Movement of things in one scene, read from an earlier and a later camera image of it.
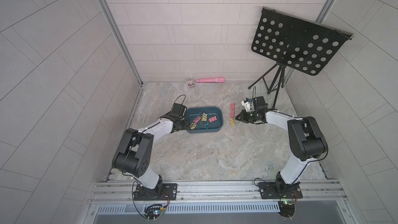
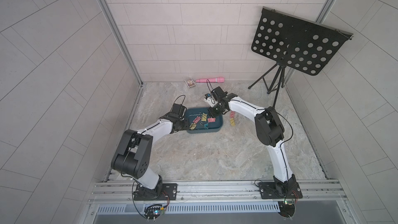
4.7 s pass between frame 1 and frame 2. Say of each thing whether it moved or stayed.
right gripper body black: moved
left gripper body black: stayed
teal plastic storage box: stayed
